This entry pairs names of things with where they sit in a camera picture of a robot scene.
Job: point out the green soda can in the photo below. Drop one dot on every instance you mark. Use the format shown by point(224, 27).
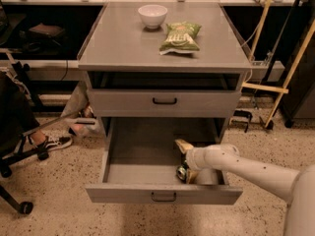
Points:
point(182, 171)

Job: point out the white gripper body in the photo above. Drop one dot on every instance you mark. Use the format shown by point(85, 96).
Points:
point(196, 158)

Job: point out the open grey bottom drawer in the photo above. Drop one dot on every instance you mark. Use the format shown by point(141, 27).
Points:
point(141, 157)

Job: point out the wooden frame stand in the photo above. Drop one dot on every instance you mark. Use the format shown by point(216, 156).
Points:
point(271, 59)

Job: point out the black upper drawer handle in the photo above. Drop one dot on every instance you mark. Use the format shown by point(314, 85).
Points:
point(157, 101)

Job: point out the grey drawer cabinet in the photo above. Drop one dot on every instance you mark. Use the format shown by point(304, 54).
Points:
point(122, 54)

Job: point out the dark box on shelf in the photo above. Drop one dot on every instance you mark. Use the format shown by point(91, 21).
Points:
point(42, 31)

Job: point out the black drawer handle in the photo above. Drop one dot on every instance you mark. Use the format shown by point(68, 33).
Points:
point(157, 101)
point(163, 197)

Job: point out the seated person dark trousers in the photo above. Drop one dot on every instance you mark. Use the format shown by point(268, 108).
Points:
point(15, 113)

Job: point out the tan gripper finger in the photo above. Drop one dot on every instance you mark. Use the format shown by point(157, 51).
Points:
point(191, 176)
point(183, 145)

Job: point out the black and white sneaker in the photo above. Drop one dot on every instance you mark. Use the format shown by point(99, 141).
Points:
point(51, 144)

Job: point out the closed grey upper drawer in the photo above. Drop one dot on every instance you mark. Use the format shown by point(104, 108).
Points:
point(138, 103)

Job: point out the black lower drawer handle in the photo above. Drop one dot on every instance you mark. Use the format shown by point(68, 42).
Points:
point(163, 197)

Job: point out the white ceramic bowl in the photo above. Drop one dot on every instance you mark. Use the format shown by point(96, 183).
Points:
point(152, 16)

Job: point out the black office chair base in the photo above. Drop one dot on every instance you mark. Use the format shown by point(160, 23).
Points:
point(13, 156)

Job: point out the green chip bag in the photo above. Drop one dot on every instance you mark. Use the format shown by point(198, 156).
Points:
point(180, 38)

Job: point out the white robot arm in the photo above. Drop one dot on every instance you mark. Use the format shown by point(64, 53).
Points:
point(296, 188)

